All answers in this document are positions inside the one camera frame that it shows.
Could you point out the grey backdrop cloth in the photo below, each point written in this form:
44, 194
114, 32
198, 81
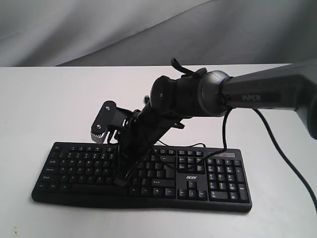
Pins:
151, 32

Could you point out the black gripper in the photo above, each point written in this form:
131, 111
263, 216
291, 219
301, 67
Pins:
140, 132

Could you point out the black acer keyboard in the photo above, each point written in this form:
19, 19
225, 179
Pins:
82, 174

